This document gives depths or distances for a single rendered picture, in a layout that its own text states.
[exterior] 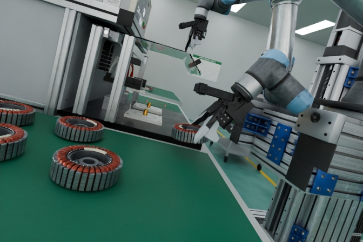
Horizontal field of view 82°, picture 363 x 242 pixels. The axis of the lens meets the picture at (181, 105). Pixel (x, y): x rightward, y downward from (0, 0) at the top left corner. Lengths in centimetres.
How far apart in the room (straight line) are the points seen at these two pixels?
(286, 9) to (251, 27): 612
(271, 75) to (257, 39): 632
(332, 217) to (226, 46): 576
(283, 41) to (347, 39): 43
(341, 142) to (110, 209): 66
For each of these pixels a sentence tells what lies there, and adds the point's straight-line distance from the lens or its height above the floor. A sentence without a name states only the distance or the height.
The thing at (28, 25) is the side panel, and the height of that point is 99.
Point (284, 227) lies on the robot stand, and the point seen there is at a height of 44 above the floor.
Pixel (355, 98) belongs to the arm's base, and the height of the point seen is 106.
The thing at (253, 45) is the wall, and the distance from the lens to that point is 686.
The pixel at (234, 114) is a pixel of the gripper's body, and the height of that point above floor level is 91.
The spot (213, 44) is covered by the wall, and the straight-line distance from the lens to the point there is 647.
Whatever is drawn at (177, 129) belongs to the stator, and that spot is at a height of 82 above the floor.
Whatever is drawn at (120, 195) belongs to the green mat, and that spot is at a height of 75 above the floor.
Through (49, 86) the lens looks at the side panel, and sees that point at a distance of 74.
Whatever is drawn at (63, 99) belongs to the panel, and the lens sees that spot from 75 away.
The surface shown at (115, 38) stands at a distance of 78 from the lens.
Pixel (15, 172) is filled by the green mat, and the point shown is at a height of 75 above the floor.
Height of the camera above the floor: 95
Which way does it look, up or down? 6 degrees down
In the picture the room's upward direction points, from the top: 16 degrees clockwise
